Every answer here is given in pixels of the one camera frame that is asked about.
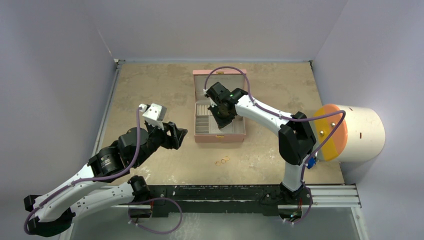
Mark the pink jewelry box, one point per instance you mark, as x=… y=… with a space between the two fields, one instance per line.
x=214 y=123

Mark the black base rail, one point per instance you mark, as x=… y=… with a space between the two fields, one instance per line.
x=270 y=200

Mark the blue stapler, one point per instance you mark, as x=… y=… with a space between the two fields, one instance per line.
x=311 y=163

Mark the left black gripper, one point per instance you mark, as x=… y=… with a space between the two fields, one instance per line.
x=174 y=140

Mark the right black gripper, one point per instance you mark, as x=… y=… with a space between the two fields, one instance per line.
x=216 y=110

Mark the white cylinder orange lid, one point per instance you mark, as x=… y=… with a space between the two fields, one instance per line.
x=360 y=137

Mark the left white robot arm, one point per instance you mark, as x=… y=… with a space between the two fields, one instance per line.
x=54 y=212

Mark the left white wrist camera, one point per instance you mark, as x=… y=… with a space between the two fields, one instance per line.
x=153 y=114

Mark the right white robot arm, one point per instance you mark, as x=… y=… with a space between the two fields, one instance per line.
x=295 y=136

